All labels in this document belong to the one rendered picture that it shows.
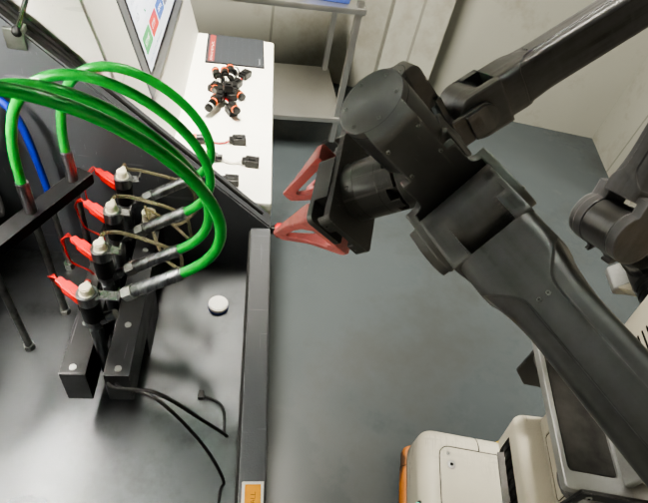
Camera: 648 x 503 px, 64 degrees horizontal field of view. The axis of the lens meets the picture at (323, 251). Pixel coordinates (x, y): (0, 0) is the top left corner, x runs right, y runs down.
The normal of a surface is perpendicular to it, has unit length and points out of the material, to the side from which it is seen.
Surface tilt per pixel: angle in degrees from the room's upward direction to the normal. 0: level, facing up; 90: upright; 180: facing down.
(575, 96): 90
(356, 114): 49
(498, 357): 0
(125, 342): 0
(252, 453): 0
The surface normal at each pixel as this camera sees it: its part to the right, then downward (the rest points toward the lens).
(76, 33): 0.06, 0.75
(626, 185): -0.92, -0.20
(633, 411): -0.59, -0.34
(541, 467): 0.03, -0.68
